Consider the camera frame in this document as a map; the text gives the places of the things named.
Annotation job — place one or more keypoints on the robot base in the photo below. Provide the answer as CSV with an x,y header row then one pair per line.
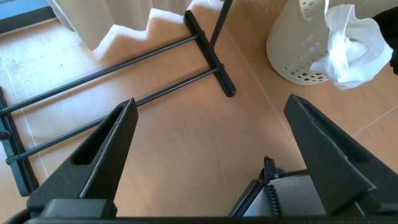
x,y
295,196

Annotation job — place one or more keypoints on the black clothes rack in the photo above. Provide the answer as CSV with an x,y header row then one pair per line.
x,y
211,54

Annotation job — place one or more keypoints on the white t-shirt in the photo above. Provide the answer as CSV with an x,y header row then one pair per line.
x,y
354,53

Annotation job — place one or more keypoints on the white laundry basket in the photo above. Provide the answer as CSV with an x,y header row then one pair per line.
x,y
292,43

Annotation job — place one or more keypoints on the window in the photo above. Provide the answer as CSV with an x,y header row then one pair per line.
x,y
21,12

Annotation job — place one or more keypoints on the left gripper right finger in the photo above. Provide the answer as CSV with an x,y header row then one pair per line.
x,y
329,168

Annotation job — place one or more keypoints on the beige curtain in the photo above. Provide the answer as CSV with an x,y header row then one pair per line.
x,y
109,15

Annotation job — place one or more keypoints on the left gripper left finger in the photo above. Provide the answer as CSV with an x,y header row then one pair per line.
x,y
99,174

